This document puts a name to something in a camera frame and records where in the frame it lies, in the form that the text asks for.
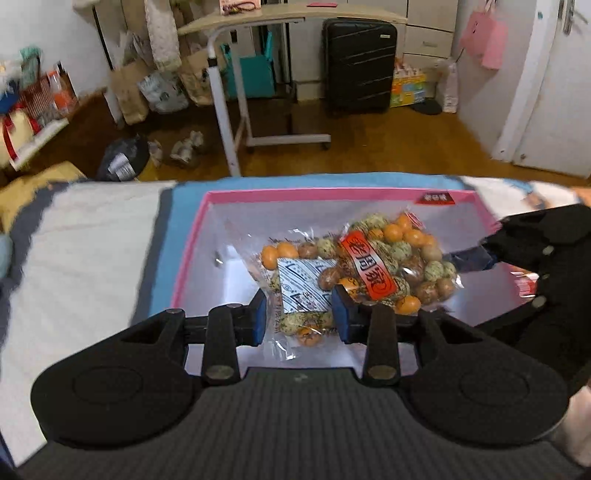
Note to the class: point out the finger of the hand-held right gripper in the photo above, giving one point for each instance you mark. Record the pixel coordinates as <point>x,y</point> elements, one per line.
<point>471,259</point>

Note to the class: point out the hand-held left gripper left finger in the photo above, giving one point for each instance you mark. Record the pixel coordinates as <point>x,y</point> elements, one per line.
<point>258,318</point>

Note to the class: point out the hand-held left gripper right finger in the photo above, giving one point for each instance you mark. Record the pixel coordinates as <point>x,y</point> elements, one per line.
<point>341,316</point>

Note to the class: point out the clear bag of coated peanuts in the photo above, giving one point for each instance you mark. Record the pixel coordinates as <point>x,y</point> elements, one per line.
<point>369,263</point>

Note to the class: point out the pink cardboard box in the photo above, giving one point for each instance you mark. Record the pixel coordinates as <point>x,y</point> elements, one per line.
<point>217,258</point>

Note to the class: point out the person's right forearm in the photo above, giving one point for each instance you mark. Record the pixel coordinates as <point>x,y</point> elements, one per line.
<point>579,424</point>

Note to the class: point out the dark round floor mat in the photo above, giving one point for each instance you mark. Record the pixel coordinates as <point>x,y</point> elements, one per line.
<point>427,107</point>

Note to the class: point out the white printed plastic bag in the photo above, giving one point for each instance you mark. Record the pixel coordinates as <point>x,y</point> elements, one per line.
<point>448,87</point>

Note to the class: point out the colourful patterned gift box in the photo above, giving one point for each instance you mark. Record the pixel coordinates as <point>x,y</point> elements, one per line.
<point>411,90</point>

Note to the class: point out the grey slipper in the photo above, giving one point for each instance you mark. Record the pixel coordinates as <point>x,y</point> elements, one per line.
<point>183,153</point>
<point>198,140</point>

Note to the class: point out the white door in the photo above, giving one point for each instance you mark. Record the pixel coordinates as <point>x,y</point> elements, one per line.
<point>549,83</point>

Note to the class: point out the black plastic bag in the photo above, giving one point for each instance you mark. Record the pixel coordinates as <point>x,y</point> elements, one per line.
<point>122,159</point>

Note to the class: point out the pink paper bag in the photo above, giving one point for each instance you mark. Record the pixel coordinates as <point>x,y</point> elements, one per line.
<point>472,32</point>
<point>495,44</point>

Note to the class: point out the black hard-shell suitcase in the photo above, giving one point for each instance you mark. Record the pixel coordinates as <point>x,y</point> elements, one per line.
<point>360,64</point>

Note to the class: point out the teal tote bag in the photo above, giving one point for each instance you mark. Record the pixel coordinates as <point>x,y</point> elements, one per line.
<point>254,74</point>

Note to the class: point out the white green shopping bag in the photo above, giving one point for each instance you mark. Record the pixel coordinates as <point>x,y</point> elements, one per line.
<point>164,92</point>

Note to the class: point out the brown paper bag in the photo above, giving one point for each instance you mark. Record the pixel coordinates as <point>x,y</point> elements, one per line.
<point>131,92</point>
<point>198,78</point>

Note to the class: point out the yellow pillow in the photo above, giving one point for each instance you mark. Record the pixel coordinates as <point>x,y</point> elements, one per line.
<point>37,189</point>

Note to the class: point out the white fleece coat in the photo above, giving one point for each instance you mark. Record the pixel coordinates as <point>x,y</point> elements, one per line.
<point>161,41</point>

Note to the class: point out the red card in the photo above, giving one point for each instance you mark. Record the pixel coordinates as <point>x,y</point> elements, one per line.
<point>322,5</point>

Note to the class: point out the wooden top rolling table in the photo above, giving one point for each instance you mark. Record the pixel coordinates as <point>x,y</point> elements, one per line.
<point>258,18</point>

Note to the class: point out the cream bag with red ribbon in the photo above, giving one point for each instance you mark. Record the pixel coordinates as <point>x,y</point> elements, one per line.
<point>18,134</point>

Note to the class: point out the red white gift bag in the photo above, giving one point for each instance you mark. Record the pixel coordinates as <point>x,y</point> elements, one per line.
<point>48,99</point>

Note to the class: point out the small pink box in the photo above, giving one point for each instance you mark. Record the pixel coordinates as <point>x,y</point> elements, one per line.
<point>240,6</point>

